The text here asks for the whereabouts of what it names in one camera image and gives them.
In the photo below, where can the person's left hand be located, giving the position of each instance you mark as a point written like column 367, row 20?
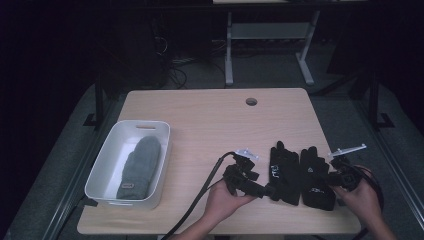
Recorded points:
column 223, row 203

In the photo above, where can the grey fuzzy mitten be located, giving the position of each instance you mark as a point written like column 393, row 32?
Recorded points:
column 140, row 166

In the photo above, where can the black glove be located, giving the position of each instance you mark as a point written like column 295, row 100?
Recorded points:
column 283, row 176
column 315, row 181

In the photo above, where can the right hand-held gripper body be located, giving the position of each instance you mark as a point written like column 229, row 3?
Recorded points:
column 350, row 176

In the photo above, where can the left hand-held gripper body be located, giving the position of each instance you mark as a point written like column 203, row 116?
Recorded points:
column 238, row 176

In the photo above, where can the white plastic bin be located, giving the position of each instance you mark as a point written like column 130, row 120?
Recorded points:
column 113, row 156

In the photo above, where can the white metal table frame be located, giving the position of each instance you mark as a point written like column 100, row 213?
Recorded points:
column 266, row 30

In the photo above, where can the black metal stand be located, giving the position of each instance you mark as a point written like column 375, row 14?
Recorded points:
column 374, row 100
column 99, row 100

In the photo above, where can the person's right hand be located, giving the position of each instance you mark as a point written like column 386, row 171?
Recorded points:
column 363, row 203

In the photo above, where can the aluminium rail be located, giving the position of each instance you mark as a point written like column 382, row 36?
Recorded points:
column 76, row 180
column 390, row 166

